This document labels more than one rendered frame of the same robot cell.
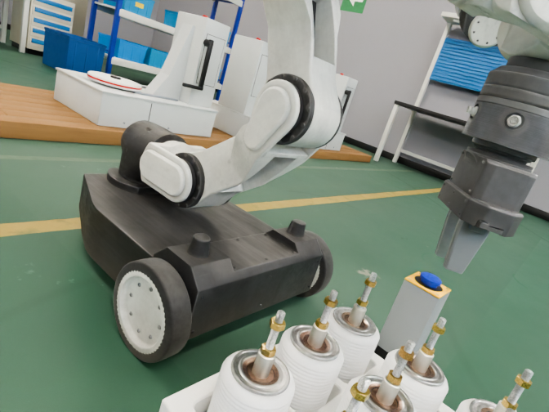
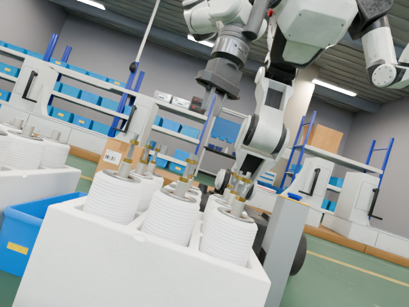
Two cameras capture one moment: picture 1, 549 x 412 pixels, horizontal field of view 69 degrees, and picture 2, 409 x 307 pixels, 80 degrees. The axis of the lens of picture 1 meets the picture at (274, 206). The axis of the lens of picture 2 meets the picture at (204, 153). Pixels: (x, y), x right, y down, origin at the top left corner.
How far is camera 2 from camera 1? 76 cm
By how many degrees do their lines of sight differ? 57
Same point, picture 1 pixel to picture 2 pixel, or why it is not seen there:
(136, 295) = not seen: hidden behind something
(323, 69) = (271, 111)
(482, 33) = (380, 78)
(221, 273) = (204, 200)
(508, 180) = (210, 63)
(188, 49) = (306, 174)
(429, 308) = (281, 206)
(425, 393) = (214, 205)
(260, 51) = (361, 179)
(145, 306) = not seen: hidden behind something
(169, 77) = (293, 188)
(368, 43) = not seen: outside the picture
